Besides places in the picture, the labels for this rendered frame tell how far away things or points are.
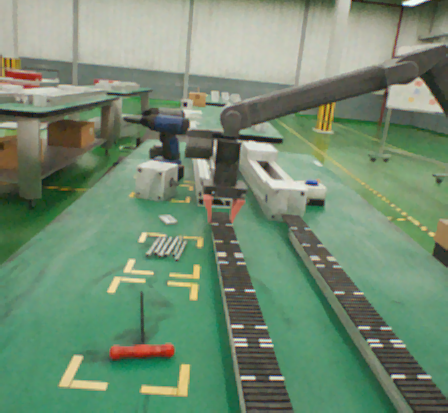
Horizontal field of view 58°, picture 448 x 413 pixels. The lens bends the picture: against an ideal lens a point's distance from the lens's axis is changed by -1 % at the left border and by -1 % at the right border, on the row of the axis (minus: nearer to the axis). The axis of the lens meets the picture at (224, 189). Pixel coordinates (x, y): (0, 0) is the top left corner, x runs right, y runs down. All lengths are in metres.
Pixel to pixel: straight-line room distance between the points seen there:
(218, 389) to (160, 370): 0.08
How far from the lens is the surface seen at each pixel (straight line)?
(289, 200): 1.11
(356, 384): 0.60
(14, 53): 12.49
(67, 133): 4.89
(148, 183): 1.19
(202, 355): 0.59
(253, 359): 0.54
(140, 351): 0.57
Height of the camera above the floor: 1.14
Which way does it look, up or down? 15 degrees down
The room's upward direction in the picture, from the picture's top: 6 degrees clockwise
